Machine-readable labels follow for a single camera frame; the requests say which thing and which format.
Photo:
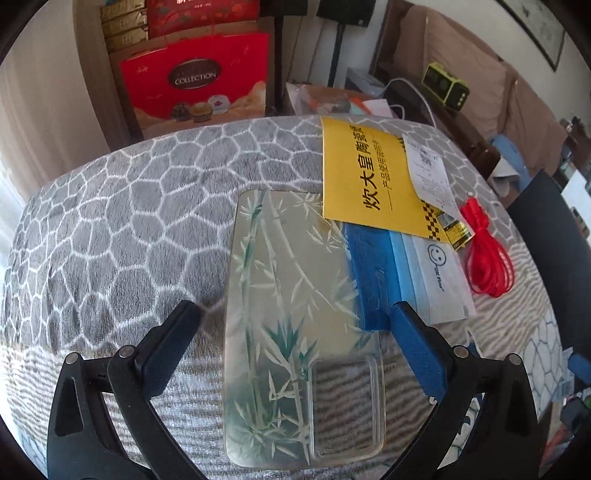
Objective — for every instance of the clear phone case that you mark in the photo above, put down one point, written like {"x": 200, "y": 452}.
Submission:
{"x": 346, "y": 415}

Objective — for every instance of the white price tag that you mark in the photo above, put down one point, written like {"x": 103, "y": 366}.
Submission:
{"x": 429, "y": 170}

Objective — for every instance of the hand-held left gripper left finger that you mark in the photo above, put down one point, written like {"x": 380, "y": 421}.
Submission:
{"x": 168, "y": 350}

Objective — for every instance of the framed ink painting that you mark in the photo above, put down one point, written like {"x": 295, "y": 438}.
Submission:
{"x": 535, "y": 32}

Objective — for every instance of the brown sofa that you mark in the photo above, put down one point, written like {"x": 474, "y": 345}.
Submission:
{"x": 531, "y": 138}

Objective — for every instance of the light blue massager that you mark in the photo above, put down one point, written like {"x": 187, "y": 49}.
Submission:
{"x": 508, "y": 148}

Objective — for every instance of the dark wooden cabinet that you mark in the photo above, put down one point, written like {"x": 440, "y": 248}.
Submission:
{"x": 575, "y": 152}

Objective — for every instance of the gold tea box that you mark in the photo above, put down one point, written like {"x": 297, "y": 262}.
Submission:
{"x": 128, "y": 35}
{"x": 125, "y": 24}
{"x": 123, "y": 11}

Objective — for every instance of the red Collection gift bag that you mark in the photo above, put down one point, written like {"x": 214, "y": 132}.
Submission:
{"x": 194, "y": 87}

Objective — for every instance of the brown sofa cushion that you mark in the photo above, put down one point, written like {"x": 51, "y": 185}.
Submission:
{"x": 466, "y": 60}
{"x": 535, "y": 120}

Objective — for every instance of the black speaker stand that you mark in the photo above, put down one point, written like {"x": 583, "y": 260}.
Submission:
{"x": 280, "y": 64}
{"x": 338, "y": 53}

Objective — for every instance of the grey box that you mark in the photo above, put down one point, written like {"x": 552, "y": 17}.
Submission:
{"x": 364, "y": 79}

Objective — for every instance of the green portable radio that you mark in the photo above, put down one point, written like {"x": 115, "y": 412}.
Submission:
{"x": 445, "y": 86}

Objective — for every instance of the yellow booklet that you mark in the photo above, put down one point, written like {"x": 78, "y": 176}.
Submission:
{"x": 360, "y": 175}

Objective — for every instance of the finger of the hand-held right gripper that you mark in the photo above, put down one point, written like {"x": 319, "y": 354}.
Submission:
{"x": 576, "y": 367}

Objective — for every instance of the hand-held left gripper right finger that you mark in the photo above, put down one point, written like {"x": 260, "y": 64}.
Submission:
{"x": 415, "y": 350}

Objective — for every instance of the gold green battery pack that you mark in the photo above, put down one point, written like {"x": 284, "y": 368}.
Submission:
{"x": 455, "y": 230}

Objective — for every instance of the blue white smiley packet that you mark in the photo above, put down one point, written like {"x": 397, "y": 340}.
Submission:
{"x": 443, "y": 286}

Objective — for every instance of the cluttered brown cardboard box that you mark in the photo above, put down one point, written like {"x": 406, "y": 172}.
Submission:
{"x": 332, "y": 99}

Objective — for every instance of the clear bamboo print board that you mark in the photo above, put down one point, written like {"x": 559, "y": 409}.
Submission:
{"x": 277, "y": 277}

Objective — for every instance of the white curtain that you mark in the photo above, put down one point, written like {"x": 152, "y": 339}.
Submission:
{"x": 51, "y": 101}

